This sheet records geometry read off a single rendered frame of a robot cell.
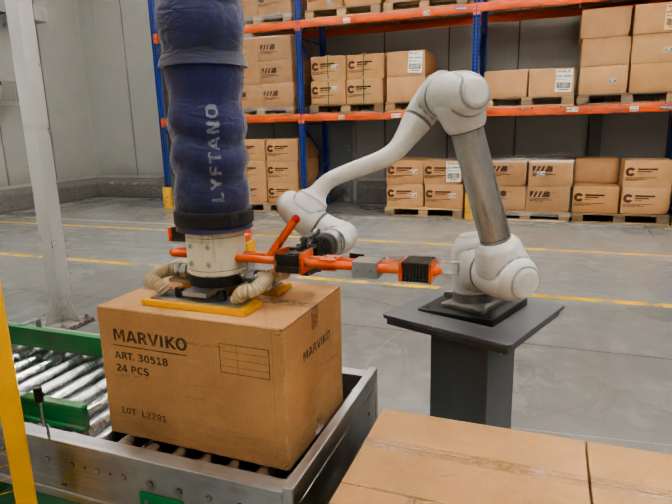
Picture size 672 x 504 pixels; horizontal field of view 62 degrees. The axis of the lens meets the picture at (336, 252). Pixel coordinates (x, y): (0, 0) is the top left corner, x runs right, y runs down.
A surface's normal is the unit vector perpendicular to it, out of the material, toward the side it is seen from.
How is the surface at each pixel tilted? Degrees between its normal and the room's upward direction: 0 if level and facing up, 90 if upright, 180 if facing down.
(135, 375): 90
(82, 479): 90
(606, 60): 92
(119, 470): 90
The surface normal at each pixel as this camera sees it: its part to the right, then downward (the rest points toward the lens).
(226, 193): 0.50, -0.02
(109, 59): -0.35, 0.22
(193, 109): 0.04, -0.01
